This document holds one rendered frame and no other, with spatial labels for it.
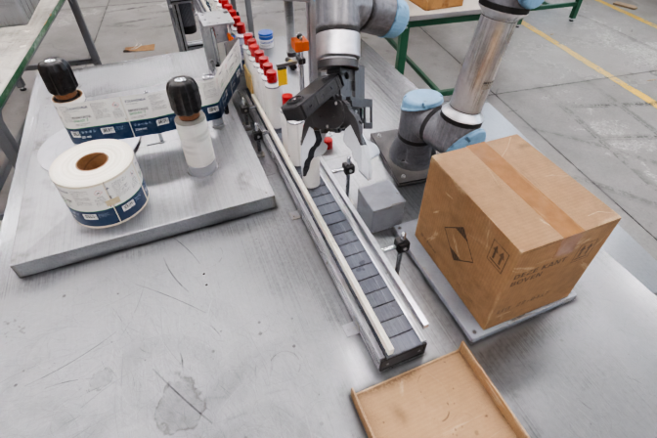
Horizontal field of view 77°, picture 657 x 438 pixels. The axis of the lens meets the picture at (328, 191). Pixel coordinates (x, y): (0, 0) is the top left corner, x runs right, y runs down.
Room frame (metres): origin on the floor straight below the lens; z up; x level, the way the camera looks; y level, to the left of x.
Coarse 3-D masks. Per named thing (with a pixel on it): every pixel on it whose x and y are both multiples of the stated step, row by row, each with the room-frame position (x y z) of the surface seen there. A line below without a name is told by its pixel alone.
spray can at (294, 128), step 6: (288, 126) 1.00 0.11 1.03; (294, 126) 0.99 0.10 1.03; (300, 126) 1.00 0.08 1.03; (288, 132) 1.00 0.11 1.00; (294, 132) 0.99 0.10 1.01; (300, 132) 1.00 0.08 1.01; (288, 138) 1.00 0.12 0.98; (294, 138) 0.99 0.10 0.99; (288, 144) 1.01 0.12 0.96; (294, 144) 0.99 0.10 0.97; (288, 150) 1.01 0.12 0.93; (294, 150) 0.99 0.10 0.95; (300, 150) 1.00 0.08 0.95; (294, 156) 0.99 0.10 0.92; (300, 156) 1.00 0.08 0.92; (294, 162) 0.99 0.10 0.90; (300, 162) 1.00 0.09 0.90
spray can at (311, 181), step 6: (300, 138) 0.92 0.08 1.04; (318, 156) 0.91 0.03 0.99; (312, 162) 0.89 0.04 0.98; (318, 162) 0.90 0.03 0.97; (312, 168) 0.89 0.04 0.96; (318, 168) 0.90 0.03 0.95; (312, 174) 0.89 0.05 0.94; (318, 174) 0.90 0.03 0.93; (306, 180) 0.90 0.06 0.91; (312, 180) 0.89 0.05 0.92; (318, 180) 0.90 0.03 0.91; (306, 186) 0.90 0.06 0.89; (312, 186) 0.89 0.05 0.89; (318, 186) 0.90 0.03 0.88
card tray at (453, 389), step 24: (432, 360) 0.41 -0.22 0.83; (456, 360) 0.41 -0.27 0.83; (384, 384) 0.36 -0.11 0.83; (408, 384) 0.36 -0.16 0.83; (432, 384) 0.36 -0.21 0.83; (456, 384) 0.36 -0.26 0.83; (480, 384) 0.36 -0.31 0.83; (360, 408) 0.30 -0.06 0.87; (384, 408) 0.31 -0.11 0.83; (408, 408) 0.31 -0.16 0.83; (432, 408) 0.31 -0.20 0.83; (456, 408) 0.31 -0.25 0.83; (480, 408) 0.31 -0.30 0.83; (504, 408) 0.30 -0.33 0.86; (384, 432) 0.27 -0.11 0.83; (408, 432) 0.27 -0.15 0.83; (432, 432) 0.27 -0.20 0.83; (456, 432) 0.27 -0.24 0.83; (480, 432) 0.27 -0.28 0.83; (504, 432) 0.27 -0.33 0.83
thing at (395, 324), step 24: (288, 168) 0.99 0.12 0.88; (312, 192) 0.88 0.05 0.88; (312, 216) 0.78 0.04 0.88; (336, 216) 0.78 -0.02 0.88; (336, 240) 0.70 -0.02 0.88; (336, 264) 0.64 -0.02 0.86; (360, 264) 0.62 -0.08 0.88; (384, 288) 0.55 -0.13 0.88; (384, 312) 0.49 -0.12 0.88; (408, 336) 0.43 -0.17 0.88
